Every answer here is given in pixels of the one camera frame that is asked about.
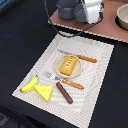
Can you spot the brown toy sausage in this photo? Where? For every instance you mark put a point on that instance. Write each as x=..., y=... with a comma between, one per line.
x=64, y=93

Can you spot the toy fork orange handle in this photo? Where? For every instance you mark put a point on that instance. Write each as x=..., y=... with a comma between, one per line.
x=54, y=77

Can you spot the yellow toy banana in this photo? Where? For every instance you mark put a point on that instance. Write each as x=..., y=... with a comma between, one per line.
x=29, y=87

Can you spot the pink toy stove board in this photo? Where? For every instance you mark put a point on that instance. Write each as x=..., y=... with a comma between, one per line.
x=107, y=28

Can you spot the beige toy bowl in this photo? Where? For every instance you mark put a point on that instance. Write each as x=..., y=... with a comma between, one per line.
x=122, y=14

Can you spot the beige toy plate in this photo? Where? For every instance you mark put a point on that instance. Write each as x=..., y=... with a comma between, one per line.
x=76, y=71

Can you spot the orange toy bread loaf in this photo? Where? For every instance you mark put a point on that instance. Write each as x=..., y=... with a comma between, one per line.
x=68, y=65

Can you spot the toy knife orange handle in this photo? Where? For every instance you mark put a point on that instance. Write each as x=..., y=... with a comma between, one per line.
x=79, y=56

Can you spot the beige woven placemat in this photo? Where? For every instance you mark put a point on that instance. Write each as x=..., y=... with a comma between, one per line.
x=58, y=111

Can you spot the grey toy pot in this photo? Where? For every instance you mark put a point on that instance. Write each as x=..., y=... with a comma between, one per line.
x=66, y=8

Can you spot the grey toy frying pan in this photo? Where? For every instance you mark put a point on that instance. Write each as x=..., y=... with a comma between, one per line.
x=80, y=14

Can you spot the yellow toy cheese wedge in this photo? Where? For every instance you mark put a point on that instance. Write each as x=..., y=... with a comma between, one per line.
x=44, y=91

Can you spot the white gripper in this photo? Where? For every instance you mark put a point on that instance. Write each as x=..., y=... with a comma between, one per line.
x=92, y=9

